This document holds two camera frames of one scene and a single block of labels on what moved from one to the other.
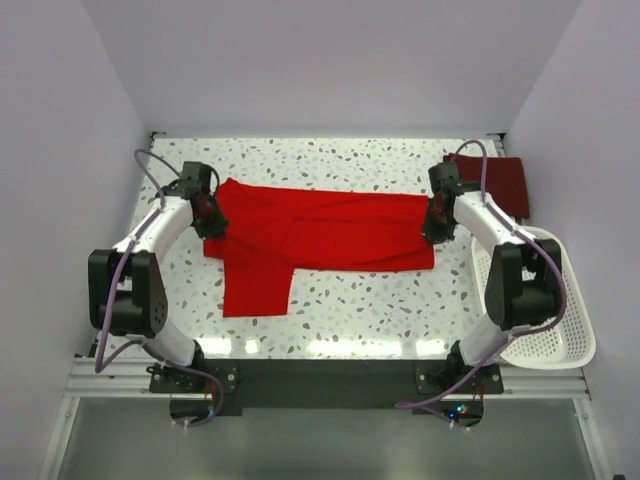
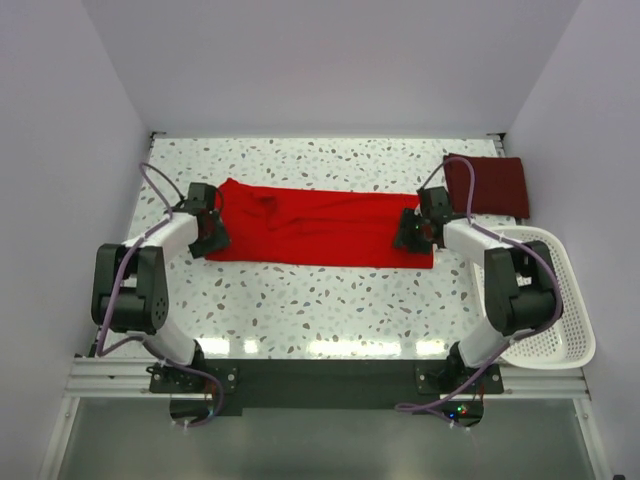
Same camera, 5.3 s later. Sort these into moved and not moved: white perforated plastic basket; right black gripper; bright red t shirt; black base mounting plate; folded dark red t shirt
Moved: right black gripper; bright red t shirt
Not moved: folded dark red t shirt; white perforated plastic basket; black base mounting plate
